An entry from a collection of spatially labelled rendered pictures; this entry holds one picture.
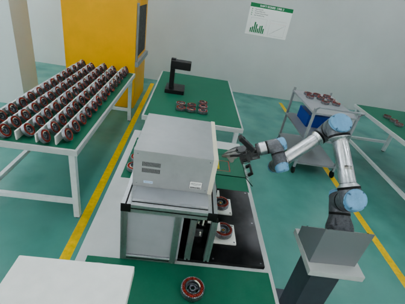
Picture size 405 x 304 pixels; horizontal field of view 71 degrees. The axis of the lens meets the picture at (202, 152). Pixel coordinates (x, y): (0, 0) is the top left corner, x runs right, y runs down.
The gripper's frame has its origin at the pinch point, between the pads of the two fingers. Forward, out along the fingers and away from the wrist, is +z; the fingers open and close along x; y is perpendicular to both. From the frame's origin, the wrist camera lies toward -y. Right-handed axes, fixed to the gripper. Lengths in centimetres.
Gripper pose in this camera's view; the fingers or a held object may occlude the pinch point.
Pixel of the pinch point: (223, 154)
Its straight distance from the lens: 162.7
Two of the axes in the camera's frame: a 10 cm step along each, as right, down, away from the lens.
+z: -9.6, 2.4, 1.3
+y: 2.7, 8.3, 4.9
